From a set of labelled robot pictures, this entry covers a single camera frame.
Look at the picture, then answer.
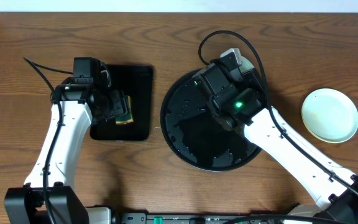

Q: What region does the green and yellow sponge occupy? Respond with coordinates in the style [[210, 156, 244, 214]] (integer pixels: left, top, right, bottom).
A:
[[115, 95, 134, 125]]

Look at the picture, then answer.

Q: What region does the light blue plate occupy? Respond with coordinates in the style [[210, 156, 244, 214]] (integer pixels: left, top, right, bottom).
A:
[[301, 88, 358, 139], [239, 56, 255, 73]]

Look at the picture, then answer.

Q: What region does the yellow plate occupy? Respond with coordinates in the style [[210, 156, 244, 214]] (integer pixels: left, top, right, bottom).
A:
[[302, 118, 354, 144]]

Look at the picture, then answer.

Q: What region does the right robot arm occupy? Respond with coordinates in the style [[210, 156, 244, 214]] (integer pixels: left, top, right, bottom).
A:
[[192, 63, 358, 223]]

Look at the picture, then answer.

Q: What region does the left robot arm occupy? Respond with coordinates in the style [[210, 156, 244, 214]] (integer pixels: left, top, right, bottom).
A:
[[4, 84, 131, 223]]

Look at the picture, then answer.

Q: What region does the black rectangular tray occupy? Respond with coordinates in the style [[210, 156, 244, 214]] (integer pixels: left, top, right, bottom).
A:
[[89, 65, 154, 141]]

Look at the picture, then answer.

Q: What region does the round black serving tray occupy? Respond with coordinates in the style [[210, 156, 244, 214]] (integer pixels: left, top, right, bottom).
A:
[[160, 70, 261, 172]]

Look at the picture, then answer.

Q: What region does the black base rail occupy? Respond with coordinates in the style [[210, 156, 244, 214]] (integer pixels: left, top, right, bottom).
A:
[[85, 205, 323, 224]]

